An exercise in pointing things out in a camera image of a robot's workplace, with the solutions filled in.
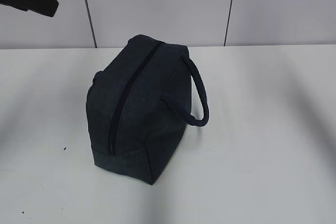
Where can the dark blue fabric lunch bag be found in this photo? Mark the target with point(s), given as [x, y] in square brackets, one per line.
[139, 106]

